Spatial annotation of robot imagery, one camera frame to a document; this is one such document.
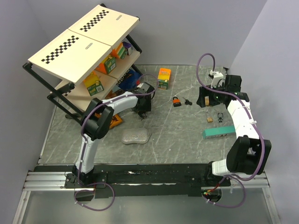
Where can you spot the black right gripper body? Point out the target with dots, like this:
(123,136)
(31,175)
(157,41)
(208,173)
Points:
(215,98)

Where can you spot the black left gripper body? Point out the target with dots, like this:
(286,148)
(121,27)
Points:
(146,107)

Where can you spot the orange black padlock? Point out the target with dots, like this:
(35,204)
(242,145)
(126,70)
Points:
(176,102)

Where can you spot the small brass padlock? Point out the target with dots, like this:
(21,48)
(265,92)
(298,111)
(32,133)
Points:
(209,117)

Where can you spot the black keys of orange padlock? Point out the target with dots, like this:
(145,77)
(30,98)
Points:
(187,102)

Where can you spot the large brass padlock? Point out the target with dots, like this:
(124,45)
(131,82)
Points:
(207,101)

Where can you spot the grey figurine keychain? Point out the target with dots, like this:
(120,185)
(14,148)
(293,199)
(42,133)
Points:
(220,117)

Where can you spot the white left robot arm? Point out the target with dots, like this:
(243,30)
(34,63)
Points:
(95,124)

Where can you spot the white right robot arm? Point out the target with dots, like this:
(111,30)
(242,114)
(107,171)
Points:
(250,151)

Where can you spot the blue snack bag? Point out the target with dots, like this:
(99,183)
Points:
(128,80)

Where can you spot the orange snack bag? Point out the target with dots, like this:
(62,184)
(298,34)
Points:
(116,120)

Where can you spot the orange green box on table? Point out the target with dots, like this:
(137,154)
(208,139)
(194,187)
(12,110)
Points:
(164,78)

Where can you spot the silver glitter sponge pad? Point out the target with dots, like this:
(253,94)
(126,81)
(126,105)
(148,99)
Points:
(135,136)

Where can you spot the teal rectangular box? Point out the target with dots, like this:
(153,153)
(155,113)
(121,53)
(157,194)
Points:
(218,132)

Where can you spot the orange green box middle shelf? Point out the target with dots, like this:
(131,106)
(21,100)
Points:
(107,65)

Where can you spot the orange green box shelf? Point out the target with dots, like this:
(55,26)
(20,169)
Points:
(107,65)
(120,52)

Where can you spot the yellow green box lower shelf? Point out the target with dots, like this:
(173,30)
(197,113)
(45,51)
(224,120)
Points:
(93,84)

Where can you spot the orange green box upper shelf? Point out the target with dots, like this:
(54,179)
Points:
(120,52)

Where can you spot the purple white small box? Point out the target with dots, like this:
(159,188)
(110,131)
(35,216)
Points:
(128,47)

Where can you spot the beige two-tier shelf rack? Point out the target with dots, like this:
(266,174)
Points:
(63,64)

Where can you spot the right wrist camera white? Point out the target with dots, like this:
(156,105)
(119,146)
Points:
(218,79)

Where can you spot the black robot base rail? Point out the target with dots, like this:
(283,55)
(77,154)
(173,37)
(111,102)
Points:
(107,180)

